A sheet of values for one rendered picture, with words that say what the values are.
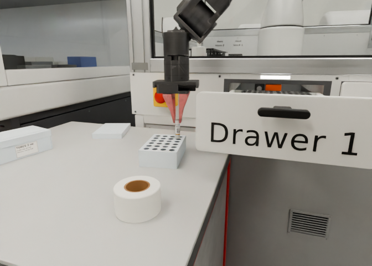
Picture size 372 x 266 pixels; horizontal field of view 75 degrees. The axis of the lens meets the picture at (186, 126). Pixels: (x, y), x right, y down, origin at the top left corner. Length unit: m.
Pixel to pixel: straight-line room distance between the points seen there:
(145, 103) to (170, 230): 0.57
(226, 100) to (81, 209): 0.29
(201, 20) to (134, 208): 0.39
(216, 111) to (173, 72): 0.16
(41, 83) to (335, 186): 1.05
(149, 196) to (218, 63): 0.51
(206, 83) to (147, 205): 0.50
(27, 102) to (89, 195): 0.60
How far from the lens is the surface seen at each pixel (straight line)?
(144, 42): 0.86
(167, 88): 0.54
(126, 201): 0.36
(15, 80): 0.98
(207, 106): 0.44
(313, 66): 0.77
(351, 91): 0.78
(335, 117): 0.44
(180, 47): 0.55
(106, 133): 0.76
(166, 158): 0.52
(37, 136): 0.70
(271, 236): 0.97
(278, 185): 0.87
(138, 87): 0.86
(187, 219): 0.38
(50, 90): 1.07
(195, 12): 0.55
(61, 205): 0.45
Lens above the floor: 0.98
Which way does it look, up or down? 15 degrees down
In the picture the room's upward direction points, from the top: straight up
